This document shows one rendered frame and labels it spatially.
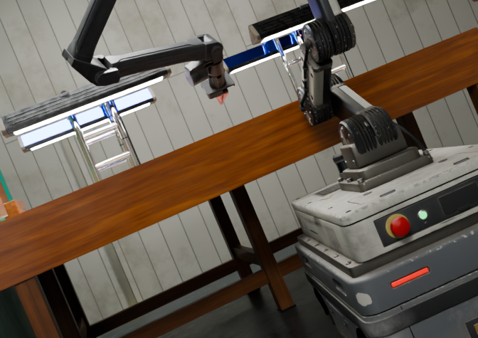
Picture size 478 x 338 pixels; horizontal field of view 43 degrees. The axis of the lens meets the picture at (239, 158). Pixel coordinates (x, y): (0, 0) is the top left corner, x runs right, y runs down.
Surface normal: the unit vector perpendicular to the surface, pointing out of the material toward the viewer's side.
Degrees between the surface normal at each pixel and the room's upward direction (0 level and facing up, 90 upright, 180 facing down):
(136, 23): 90
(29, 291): 90
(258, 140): 90
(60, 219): 90
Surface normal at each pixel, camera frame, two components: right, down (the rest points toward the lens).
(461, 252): 0.07, -0.02
